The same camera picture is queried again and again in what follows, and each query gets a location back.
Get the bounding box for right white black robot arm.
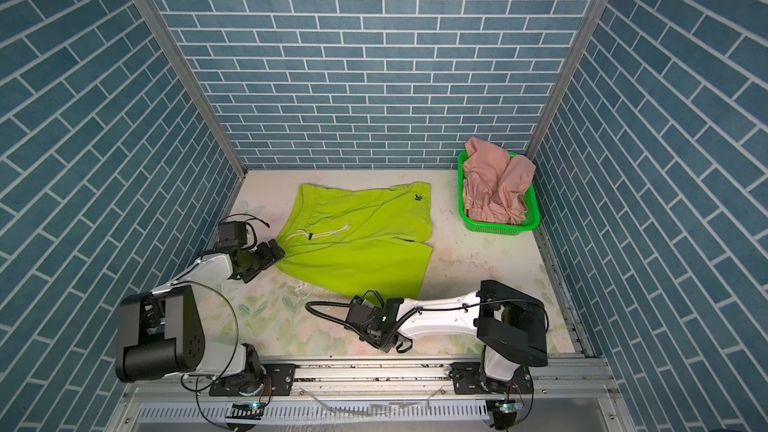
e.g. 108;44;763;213
344;280;550;395

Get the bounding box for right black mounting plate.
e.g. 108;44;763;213
448;362;534;395

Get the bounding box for pink shorts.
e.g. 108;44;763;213
461;137;536;226

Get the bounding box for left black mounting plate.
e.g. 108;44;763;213
209;363;297;398

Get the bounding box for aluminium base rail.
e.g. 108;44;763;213
117;355;621;412

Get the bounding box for black mounting plate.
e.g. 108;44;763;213
448;362;534;395
209;363;297;398

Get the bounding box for aluminium corner post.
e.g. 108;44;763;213
524;0;609;159
132;0;247;179

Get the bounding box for left aluminium corner post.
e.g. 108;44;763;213
132;0;247;179

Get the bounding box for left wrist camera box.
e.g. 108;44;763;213
214;221;249;252

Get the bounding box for lime green shorts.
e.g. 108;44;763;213
277;182;433;299

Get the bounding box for green plastic basket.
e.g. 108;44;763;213
457;150;541;236

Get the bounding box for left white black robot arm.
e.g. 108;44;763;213
115;240;285;397

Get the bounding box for right aluminium corner post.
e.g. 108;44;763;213
524;0;609;159

